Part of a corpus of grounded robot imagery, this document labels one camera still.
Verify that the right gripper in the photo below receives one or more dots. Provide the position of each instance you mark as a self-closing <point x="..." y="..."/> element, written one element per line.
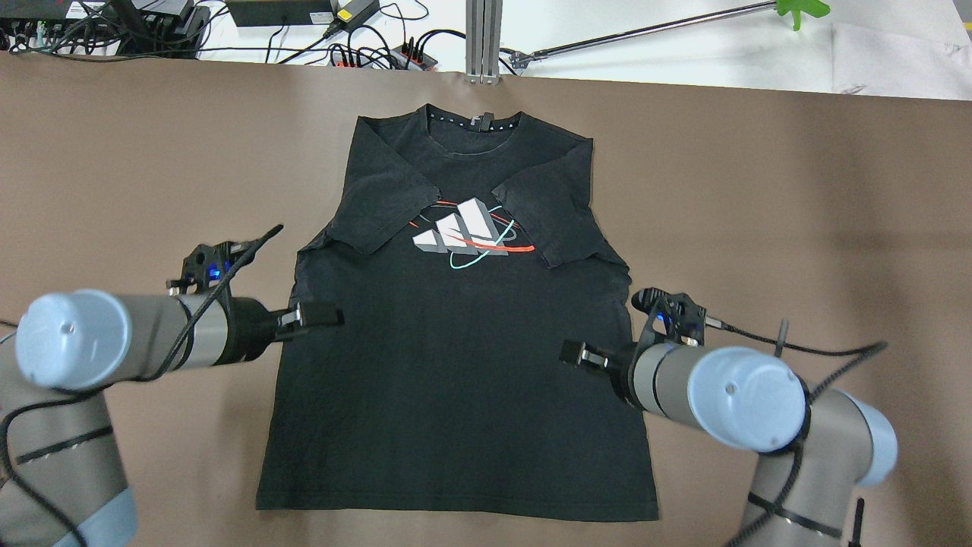
<point x="621" y="371"/>

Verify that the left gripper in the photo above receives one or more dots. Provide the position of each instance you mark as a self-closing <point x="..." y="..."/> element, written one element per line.
<point x="250" y="322"/>

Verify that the black graphic t-shirt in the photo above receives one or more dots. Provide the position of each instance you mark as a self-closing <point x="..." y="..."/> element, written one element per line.
<point x="462" y="255"/>

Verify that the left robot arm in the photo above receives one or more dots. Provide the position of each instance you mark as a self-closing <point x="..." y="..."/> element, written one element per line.
<point x="63" y="481"/>

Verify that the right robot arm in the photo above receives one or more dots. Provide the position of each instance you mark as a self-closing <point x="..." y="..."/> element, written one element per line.
<point x="813" y="450"/>

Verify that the red black usb hub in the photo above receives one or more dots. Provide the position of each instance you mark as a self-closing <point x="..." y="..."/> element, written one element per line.
<point x="409" y="57"/>

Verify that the black power adapter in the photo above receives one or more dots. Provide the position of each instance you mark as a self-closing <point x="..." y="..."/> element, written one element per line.
<point x="351" y="16"/>

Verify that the metal rod with green clip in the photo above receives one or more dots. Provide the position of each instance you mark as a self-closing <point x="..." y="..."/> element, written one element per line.
<point x="518" y="61"/>

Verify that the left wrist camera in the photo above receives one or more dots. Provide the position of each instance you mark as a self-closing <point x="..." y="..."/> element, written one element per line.
<point x="208" y="265"/>

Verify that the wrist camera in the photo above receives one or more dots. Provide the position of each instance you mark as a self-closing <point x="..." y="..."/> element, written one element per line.
<point x="208" y="265"/>
<point x="671" y="317"/>

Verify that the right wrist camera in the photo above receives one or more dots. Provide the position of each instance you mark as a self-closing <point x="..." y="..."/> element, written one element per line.
<point x="671" y="317"/>

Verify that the aluminium frame post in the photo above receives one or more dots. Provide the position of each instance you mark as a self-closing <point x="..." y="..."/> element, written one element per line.
<point x="482" y="41"/>

